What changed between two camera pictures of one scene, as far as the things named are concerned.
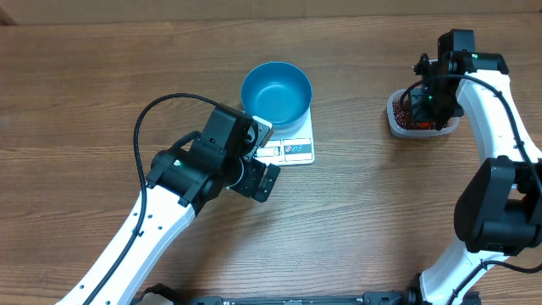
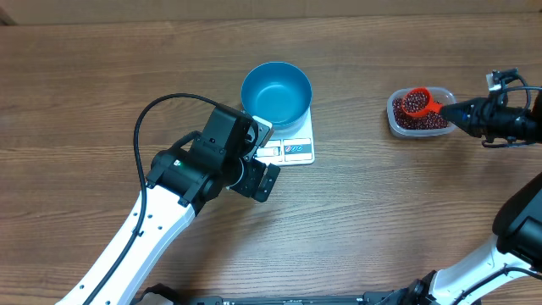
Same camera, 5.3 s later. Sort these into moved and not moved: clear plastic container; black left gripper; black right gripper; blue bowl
Moved: black right gripper
Not moved: black left gripper; clear plastic container; blue bowl
